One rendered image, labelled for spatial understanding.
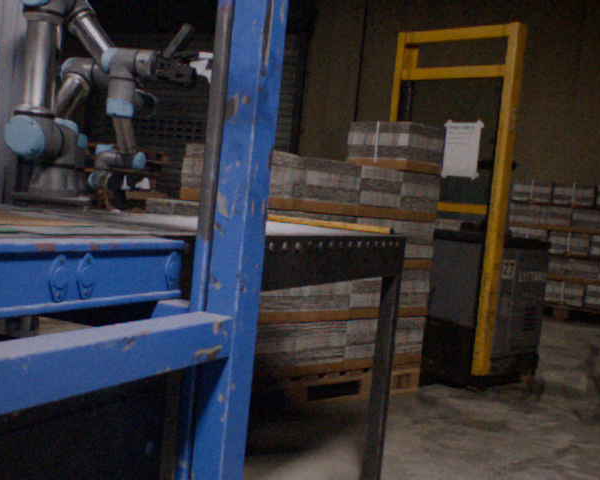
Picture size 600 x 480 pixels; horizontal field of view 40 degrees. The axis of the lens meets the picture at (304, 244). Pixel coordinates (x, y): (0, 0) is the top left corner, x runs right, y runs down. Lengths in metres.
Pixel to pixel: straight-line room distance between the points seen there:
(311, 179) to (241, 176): 2.25
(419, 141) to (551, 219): 4.29
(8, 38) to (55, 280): 1.80
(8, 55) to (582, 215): 6.16
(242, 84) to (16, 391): 0.57
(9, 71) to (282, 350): 1.51
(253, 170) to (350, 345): 2.56
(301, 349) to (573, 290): 4.93
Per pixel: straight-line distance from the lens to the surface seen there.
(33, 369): 0.89
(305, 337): 3.49
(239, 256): 1.20
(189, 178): 3.40
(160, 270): 1.31
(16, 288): 1.07
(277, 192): 3.29
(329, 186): 3.49
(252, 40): 1.23
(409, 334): 4.06
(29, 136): 2.48
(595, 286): 8.07
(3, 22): 2.87
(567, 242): 8.11
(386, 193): 3.78
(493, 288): 4.25
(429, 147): 4.03
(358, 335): 3.75
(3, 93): 2.82
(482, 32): 4.43
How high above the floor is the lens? 0.88
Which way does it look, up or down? 3 degrees down
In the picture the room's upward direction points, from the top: 6 degrees clockwise
